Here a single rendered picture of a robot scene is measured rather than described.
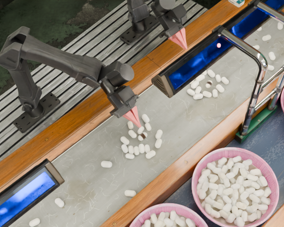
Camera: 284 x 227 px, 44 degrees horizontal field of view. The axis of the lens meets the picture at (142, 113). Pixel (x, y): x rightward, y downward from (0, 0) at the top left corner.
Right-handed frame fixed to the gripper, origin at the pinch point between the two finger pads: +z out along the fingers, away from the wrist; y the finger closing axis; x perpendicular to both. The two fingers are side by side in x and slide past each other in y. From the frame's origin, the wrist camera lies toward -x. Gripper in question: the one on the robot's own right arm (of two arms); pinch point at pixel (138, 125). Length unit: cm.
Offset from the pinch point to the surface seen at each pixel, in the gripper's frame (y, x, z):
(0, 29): 0, 179, -87
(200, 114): 21.4, 0.8, 11.5
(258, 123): 34.7, -7.2, 25.4
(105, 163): -16.3, 3.8, 4.1
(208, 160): 10.5, -9.0, 22.4
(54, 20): 35, 164, -69
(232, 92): 36.8, 0.0, 12.7
